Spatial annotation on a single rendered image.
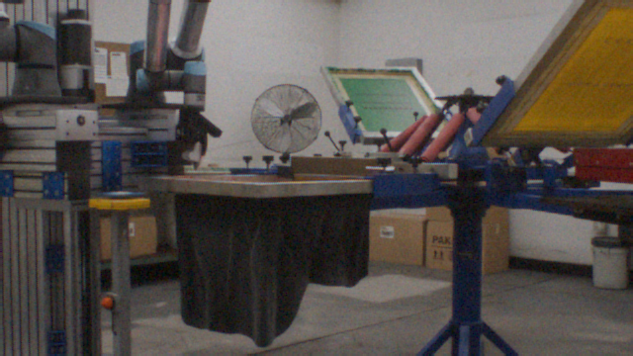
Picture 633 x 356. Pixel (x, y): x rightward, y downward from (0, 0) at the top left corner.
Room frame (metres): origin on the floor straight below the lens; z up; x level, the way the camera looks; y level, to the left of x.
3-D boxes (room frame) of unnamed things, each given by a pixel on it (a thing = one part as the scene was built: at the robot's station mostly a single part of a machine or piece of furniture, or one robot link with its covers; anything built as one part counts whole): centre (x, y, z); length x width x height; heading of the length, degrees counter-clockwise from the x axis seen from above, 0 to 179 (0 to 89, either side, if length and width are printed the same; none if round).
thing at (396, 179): (2.58, -0.31, 0.98); 0.30 x 0.05 x 0.07; 135
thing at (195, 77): (2.68, 0.37, 1.33); 0.09 x 0.08 x 0.11; 20
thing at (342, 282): (2.42, -0.05, 0.74); 0.46 x 0.04 x 0.42; 135
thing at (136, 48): (2.86, 0.57, 1.42); 0.13 x 0.12 x 0.14; 110
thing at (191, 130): (2.67, 0.38, 1.18); 0.09 x 0.08 x 0.12; 134
